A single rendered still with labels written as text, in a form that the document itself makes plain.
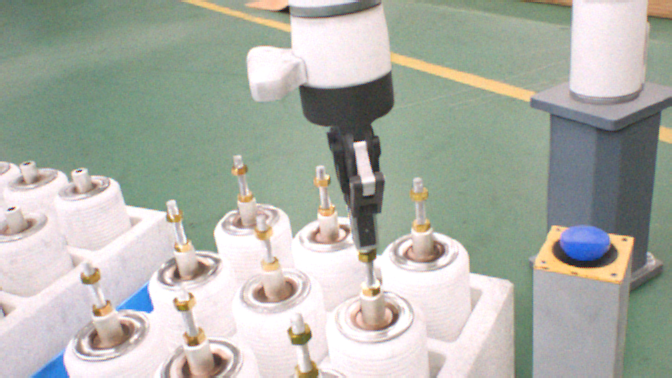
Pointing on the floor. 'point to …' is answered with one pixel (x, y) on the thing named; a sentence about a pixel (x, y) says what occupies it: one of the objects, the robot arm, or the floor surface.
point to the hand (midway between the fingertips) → (363, 225)
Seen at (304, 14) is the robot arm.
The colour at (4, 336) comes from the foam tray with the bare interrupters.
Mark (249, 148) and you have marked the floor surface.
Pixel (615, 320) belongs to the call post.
